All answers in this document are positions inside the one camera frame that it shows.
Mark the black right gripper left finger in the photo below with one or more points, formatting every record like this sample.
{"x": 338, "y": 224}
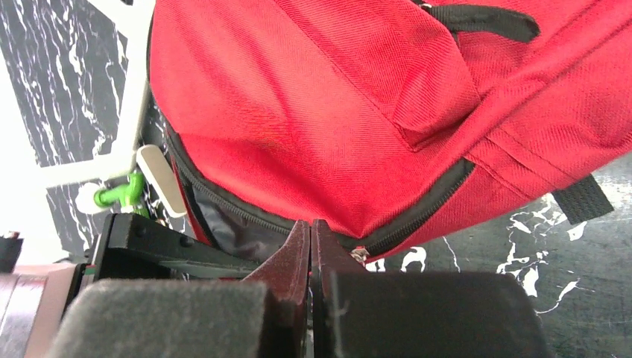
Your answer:
{"x": 263, "y": 315}

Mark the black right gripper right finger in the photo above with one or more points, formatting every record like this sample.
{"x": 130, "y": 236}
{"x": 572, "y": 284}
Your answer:
{"x": 357, "y": 313}

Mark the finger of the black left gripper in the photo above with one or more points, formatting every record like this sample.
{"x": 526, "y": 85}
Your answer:
{"x": 134, "y": 247}

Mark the white marker pen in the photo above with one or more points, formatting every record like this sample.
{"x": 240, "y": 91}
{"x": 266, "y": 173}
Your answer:
{"x": 159, "y": 175}

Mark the red student backpack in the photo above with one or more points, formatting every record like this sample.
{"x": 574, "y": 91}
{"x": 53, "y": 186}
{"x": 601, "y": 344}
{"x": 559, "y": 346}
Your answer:
{"x": 396, "y": 122}

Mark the green pipe clamp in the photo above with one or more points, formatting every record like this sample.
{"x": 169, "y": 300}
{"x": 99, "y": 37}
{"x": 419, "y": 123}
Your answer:
{"x": 129, "y": 195}

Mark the white PVC pipe frame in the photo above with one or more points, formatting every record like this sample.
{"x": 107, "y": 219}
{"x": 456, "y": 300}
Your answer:
{"x": 68, "y": 64}

